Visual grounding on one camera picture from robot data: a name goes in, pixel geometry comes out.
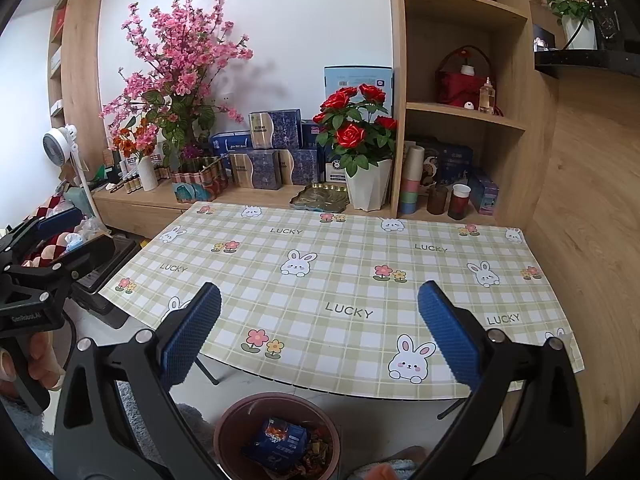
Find plaid bunny tablecloth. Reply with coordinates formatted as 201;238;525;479
99;201;586;401

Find red artificial roses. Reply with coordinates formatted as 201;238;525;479
312;84;399;179

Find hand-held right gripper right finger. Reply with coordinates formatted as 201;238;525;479
415;281;586;480

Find gold and blue gift box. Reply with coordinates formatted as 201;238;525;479
279;147;326;186
228;149;281;190
248;108;303;151

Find stack of pastel paper cups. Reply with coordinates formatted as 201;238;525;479
399;144;426;215

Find orange artificial flowers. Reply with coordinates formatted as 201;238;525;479
110;127;147;162

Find blue flat box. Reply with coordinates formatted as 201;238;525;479
209;131;254;156

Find wooden wall shelf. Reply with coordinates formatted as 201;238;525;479
47;0;104;182

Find red cup white rim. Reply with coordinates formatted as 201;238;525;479
448;183;472;221

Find brown plastic bin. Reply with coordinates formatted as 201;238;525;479
213;393;344;480

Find person's left hand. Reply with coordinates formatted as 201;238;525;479
0;331;67;401

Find teal scalloped box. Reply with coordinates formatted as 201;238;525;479
169;156;230;206

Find white faceted flower pot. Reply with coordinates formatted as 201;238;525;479
344;158;394;212

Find clear glass bottle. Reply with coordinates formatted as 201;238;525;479
478;76;497;115

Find person's left forearm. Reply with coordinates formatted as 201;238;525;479
0;392;58;461

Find white ribbed vase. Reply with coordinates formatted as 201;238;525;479
137;155;160;192

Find red white checkered blanket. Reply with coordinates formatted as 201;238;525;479
19;199;72;267

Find white standing fan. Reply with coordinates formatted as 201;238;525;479
42;123;94;207

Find dark brown cup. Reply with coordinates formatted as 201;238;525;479
426;184;449;216

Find white round flower pot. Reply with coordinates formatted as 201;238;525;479
562;12;598;51

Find navy printed box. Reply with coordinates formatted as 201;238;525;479
419;142;474;186

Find black case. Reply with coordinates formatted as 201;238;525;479
74;237;144;317

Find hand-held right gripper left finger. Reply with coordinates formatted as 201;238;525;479
52;282;223;480

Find light blue carton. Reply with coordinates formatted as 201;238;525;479
323;65;395;112

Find red basket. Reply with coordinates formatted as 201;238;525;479
434;44;496;109

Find small blue box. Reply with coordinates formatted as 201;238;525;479
467;172;500;216

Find row of small brown bottles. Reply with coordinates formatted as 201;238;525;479
106;160;170;197

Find dark blue box white seal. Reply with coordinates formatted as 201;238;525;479
324;159;352;184

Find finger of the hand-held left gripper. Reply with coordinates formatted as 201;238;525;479
7;207;85;262
47;235;117;282

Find blue snack packet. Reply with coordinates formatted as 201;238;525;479
242;417;309;474

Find wooden shelf unit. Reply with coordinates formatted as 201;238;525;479
387;0;559;227

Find low wooden cabinet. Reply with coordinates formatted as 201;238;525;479
92;179;302;242

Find black counter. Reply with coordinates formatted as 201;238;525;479
532;47;640;82

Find pink blossom tree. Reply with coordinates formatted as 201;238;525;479
99;0;254;172

